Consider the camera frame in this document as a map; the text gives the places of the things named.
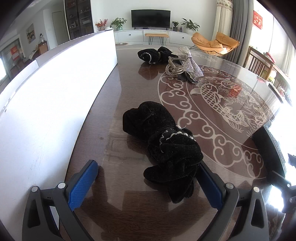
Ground red paper sign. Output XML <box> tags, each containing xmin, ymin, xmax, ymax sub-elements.
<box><xmin>10</xmin><ymin>45</ymin><xmax>20</xmax><ymax>61</ymax></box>

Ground red wall hanging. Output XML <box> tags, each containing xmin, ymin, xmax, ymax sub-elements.
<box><xmin>253</xmin><ymin>10</ymin><xmax>263</xmax><ymax>30</ymax></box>

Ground rhinestone bow hair clip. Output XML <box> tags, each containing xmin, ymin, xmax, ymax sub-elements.
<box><xmin>171</xmin><ymin>46</ymin><xmax>204</xmax><ymax>84</ymax></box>

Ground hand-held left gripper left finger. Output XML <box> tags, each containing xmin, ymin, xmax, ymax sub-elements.
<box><xmin>22</xmin><ymin>159</ymin><xmax>99</xmax><ymax>241</ymax></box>

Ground black box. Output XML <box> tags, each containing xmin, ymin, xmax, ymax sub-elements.
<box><xmin>252</xmin><ymin>126</ymin><xmax>288</xmax><ymax>183</ymax></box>

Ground silver claw hair clip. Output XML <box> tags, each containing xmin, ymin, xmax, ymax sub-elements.
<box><xmin>165</xmin><ymin>57</ymin><xmax>185</xmax><ymax>76</ymax></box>

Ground framed wall painting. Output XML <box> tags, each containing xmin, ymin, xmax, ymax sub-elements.
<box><xmin>26</xmin><ymin>23</ymin><xmax>36</xmax><ymax>44</ymax></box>

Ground large leafy potted plant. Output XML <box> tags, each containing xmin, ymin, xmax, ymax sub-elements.
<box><xmin>181</xmin><ymin>18</ymin><xmax>200</xmax><ymax>32</ymax></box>

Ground wooden side table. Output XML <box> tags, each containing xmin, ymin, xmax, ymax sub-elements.
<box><xmin>38</xmin><ymin>34</ymin><xmax>49</xmax><ymax>55</ymax></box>

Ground black velvet hair bow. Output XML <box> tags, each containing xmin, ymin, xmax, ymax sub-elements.
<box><xmin>137</xmin><ymin>46</ymin><xmax>177</xmax><ymax>64</ymax></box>
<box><xmin>122</xmin><ymin>101</ymin><xmax>204</xmax><ymax>204</ymax></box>

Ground black television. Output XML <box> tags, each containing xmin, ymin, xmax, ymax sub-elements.
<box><xmin>131</xmin><ymin>9</ymin><xmax>171</xmax><ymax>29</ymax></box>

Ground red flowers in vase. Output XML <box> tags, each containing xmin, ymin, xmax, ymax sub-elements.
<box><xmin>95</xmin><ymin>19</ymin><xmax>109</xmax><ymax>32</ymax></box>

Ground wooden dining chair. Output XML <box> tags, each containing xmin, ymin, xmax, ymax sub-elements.
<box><xmin>248</xmin><ymin>46</ymin><xmax>274</xmax><ymax>77</ymax></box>

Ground dark glass display cabinet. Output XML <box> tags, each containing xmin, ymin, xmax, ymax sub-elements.
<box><xmin>64</xmin><ymin>0</ymin><xmax>94</xmax><ymax>40</ymax></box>

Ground wooden sideboard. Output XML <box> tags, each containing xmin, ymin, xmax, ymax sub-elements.
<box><xmin>266</xmin><ymin>52</ymin><xmax>294</xmax><ymax>102</ymax></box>

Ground wooden bench with metal legs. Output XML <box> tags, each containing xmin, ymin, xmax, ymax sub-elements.
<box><xmin>144</xmin><ymin>33</ymin><xmax>170</xmax><ymax>46</ymax></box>

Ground white door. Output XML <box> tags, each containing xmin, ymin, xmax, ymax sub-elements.
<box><xmin>51</xmin><ymin>10</ymin><xmax>64</xmax><ymax>47</ymax></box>

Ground grey curtain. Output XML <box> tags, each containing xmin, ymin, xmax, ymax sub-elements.
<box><xmin>231</xmin><ymin>0</ymin><xmax>253</xmax><ymax>67</ymax></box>

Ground green potted plant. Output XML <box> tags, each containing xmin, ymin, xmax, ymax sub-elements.
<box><xmin>110</xmin><ymin>17</ymin><xmax>127</xmax><ymax>31</ymax></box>

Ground white partition board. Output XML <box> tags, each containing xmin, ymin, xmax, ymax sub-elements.
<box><xmin>0</xmin><ymin>30</ymin><xmax>118</xmax><ymax>232</ymax></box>

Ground white sheer curtain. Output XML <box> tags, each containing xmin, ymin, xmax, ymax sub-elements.
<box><xmin>214</xmin><ymin>0</ymin><xmax>234</xmax><ymax>42</ymax></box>

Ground dark patterned glass desktop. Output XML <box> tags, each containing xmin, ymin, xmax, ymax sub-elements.
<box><xmin>62</xmin><ymin>43</ymin><xmax>292</xmax><ymax>241</ymax></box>

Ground orange lounge chair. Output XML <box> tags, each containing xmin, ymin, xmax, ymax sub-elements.
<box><xmin>191</xmin><ymin>32</ymin><xmax>240</xmax><ymax>57</ymax></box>

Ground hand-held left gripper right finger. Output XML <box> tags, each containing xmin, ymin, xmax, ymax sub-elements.
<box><xmin>196</xmin><ymin>161</ymin><xmax>270</xmax><ymax>241</ymax></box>

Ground white television cabinet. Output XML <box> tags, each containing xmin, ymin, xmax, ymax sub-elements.
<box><xmin>114</xmin><ymin>28</ymin><xmax>197</xmax><ymax>46</ymax></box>

